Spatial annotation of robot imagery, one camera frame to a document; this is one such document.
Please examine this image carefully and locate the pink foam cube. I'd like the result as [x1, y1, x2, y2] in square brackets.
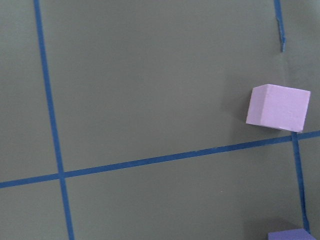
[245, 84, 311, 133]

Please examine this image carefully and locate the purple foam cube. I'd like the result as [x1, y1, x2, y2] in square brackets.
[267, 228, 316, 240]

